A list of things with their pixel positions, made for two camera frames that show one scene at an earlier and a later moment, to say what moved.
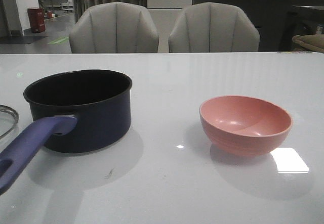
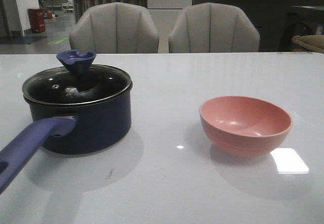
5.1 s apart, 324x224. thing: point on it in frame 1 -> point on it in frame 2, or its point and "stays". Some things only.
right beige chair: (213, 27) stays
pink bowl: (243, 126) stays
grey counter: (269, 11) stays
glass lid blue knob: (9, 118) -> (79, 83)
